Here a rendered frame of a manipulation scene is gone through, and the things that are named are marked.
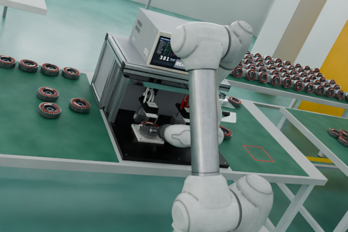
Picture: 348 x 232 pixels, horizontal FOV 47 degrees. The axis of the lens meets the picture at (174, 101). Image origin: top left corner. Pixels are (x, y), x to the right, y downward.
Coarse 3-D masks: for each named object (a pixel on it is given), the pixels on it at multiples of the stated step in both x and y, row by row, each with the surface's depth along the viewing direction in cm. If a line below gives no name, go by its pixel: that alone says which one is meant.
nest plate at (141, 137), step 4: (132, 124) 222; (136, 128) 219; (136, 132) 216; (140, 132) 218; (136, 136) 214; (140, 136) 214; (144, 136) 215; (148, 136) 217; (156, 136) 220; (140, 140) 211; (144, 140) 212; (148, 140) 213; (152, 140) 214; (156, 140) 216; (160, 140) 217
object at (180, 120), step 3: (171, 117) 242; (174, 117) 239; (177, 117) 241; (180, 117) 242; (171, 120) 241; (174, 120) 238; (177, 120) 238; (180, 120) 239; (183, 120) 240; (171, 123) 241; (174, 123) 239; (177, 123) 239; (180, 123) 240; (183, 123) 241
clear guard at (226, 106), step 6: (186, 84) 225; (222, 96) 229; (222, 102) 221; (228, 102) 225; (222, 108) 215; (228, 108) 217; (234, 108) 219; (234, 114) 218; (222, 120) 213; (228, 120) 215; (234, 120) 217
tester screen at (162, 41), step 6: (162, 42) 209; (168, 42) 210; (156, 48) 209; (162, 48) 210; (168, 48) 212; (156, 54) 211; (162, 54) 212; (168, 54) 214; (174, 54) 215; (162, 60) 214; (174, 60) 217; (168, 66) 218
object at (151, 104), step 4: (140, 100) 226; (144, 104) 221; (148, 104) 219; (152, 104) 221; (140, 108) 227; (144, 108) 220; (148, 108) 217; (152, 108) 218; (156, 108) 219; (148, 112) 218; (152, 112) 219; (156, 112) 220; (148, 116) 217; (152, 116) 218; (156, 116) 219
